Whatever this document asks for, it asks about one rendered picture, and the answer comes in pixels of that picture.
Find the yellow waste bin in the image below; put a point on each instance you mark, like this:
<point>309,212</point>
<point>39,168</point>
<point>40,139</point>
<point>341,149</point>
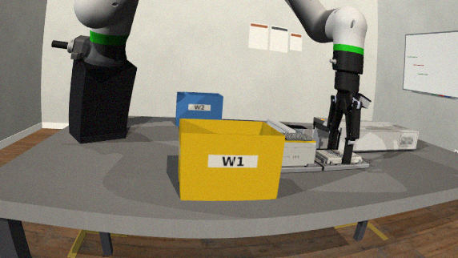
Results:
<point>227,160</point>

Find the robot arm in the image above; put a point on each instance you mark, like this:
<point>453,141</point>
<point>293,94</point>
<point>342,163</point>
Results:
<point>345,26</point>

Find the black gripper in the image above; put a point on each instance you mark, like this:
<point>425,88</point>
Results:
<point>347,85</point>

